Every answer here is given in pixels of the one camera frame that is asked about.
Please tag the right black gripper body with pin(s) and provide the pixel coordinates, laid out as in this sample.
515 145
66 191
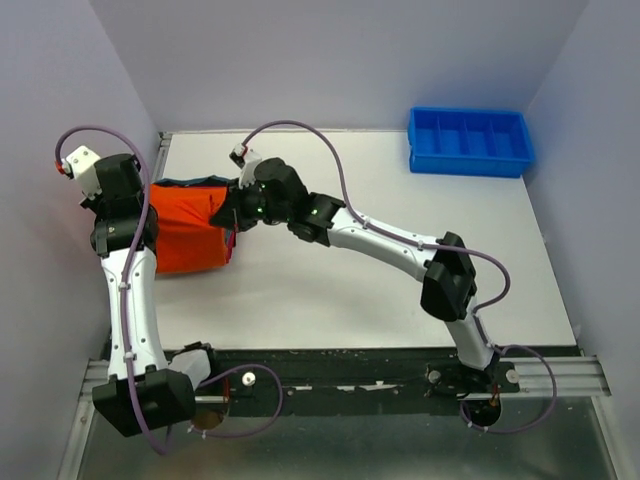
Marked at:
249 206

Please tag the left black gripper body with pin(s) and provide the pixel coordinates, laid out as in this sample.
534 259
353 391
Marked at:
96 205

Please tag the orange t shirt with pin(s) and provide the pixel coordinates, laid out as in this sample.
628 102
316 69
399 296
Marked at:
186 242

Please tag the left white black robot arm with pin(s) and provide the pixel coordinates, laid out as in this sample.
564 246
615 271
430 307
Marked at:
145 389

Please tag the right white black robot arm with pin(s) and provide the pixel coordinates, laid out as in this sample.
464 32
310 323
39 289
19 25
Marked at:
442 266

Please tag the folded magenta shirt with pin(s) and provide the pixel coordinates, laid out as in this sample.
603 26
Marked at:
230 244

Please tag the folded dark teal shirt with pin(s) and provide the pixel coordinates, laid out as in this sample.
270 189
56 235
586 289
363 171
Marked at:
213 181

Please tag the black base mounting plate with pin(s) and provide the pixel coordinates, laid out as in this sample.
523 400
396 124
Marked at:
350 382

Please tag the blue plastic bin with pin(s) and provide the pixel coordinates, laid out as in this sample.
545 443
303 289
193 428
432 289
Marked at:
469 142

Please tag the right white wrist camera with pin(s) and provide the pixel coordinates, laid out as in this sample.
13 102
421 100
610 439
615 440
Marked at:
247 160

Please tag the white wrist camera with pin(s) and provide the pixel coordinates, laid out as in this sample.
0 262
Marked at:
247 160
80 166

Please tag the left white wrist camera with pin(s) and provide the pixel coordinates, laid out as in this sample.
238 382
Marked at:
80 166

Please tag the aluminium frame rail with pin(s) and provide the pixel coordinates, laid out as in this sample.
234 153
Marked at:
573 377

